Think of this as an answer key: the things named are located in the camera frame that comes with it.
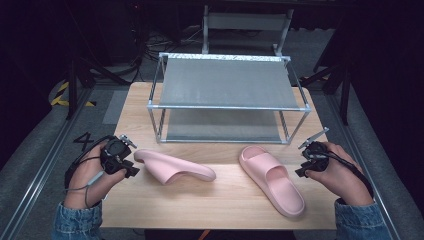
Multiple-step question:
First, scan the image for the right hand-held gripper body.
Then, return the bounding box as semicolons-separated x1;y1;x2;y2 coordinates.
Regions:
297;126;331;173

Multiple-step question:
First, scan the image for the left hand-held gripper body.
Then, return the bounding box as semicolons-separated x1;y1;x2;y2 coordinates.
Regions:
99;134;138;175

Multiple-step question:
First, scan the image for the pink foam slipper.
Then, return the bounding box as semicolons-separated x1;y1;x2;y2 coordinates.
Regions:
238;145;306;219
133;148;217;186

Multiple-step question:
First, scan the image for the grey metal shoe rack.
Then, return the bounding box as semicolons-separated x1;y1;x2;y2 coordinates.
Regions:
146;52;312;145

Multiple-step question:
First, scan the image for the person's left hand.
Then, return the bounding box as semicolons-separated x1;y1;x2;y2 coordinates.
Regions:
63;141;128;210

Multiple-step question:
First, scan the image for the person's right hand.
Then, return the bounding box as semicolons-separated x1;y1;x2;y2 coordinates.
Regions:
304;141;375;207

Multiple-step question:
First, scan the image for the black tripod stand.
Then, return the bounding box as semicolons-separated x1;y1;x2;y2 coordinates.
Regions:
299;56;355;127
63;0;132;121

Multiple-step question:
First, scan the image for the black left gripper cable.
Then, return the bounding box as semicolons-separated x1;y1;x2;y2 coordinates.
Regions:
64;134;112;188

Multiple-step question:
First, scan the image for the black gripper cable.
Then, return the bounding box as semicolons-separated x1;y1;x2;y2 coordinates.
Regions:
64;134;112;188
319;150;375;198

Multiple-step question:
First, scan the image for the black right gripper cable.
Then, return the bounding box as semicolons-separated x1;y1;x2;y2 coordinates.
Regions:
319;150;375;198

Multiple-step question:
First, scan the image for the metal floor rail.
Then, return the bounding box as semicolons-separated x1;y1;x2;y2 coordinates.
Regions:
323;92;402;240
0;87;95;240

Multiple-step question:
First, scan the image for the grey left gripper cable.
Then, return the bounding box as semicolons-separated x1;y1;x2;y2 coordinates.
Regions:
64;170;105;210

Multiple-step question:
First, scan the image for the bundle of floor cables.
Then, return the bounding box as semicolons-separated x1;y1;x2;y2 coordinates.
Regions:
142;25;205;65

